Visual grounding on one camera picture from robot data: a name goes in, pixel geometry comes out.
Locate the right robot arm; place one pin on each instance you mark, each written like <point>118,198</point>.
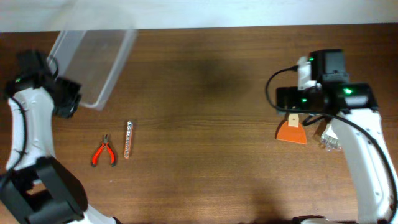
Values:
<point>324,89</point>

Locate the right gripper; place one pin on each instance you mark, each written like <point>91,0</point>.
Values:
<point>293,95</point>

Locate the clear plastic container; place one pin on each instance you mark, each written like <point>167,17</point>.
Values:
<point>94,59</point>

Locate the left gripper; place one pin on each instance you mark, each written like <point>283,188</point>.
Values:
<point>68,110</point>

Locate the orange socket holder strip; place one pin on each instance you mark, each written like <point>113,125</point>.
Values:
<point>128,139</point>

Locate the orange scraper wooden handle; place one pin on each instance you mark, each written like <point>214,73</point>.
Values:
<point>291,130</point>

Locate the clear case of screwdriver bits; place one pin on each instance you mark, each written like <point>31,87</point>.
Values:
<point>329,140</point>

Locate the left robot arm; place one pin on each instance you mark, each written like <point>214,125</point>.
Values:
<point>36,187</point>

